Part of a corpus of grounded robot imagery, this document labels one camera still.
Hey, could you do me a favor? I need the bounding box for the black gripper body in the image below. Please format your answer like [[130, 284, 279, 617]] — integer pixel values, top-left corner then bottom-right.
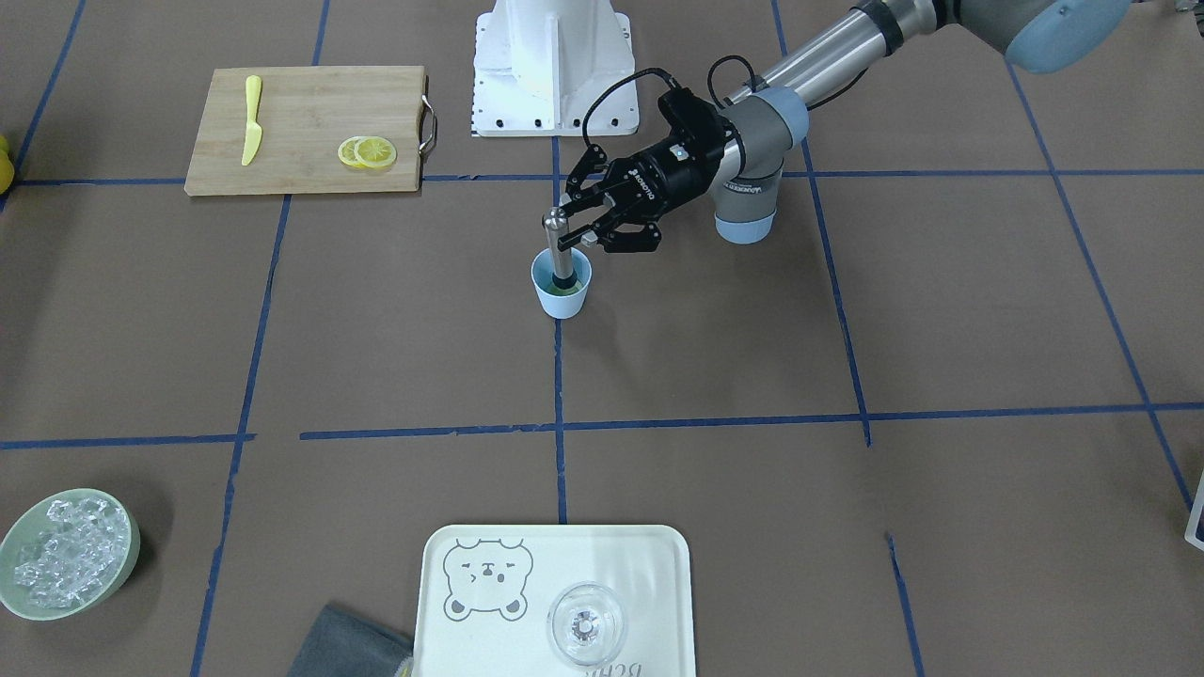
[[607, 133, 727, 226]]

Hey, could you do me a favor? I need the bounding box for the steel muddler black cap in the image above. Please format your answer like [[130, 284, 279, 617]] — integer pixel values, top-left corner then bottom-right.
[[543, 207, 579, 289]]

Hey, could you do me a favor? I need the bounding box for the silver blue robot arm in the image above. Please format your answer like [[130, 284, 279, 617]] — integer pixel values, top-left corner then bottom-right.
[[545, 1, 1131, 257]]

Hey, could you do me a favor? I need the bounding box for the light blue plastic cup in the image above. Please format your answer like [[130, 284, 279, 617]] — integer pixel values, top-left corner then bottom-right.
[[531, 248, 594, 320]]

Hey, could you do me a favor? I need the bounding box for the yellow lemon slice stack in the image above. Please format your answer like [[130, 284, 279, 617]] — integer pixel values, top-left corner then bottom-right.
[[353, 136, 397, 170]]

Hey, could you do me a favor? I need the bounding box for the whole yellow lemon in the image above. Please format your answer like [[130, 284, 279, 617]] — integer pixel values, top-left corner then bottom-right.
[[0, 134, 16, 196]]

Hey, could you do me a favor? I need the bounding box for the bamboo cutting board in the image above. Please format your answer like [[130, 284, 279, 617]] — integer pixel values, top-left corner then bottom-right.
[[184, 66, 433, 198]]

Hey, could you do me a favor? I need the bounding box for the yellow plastic knife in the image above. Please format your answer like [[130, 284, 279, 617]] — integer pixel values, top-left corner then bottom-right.
[[240, 73, 262, 166]]

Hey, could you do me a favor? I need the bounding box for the clear wine glass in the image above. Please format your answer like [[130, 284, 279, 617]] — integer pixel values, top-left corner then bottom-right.
[[547, 581, 628, 671]]

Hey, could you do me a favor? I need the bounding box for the cream bear tray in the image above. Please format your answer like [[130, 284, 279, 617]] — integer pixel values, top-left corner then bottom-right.
[[411, 526, 697, 676]]

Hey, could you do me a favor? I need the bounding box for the grey folded cloth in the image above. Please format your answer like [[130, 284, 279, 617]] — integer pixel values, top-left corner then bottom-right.
[[287, 605, 414, 676]]

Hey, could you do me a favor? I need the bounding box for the green bowl of ice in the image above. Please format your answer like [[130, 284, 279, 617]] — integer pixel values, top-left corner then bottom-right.
[[1, 488, 141, 622]]

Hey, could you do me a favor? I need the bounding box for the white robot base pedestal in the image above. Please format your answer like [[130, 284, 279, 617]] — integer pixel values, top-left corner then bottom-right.
[[470, 1, 641, 137]]

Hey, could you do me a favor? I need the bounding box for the white wire cup rack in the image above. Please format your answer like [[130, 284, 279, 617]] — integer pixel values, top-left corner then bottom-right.
[[1182, 475, 1204, 552]]

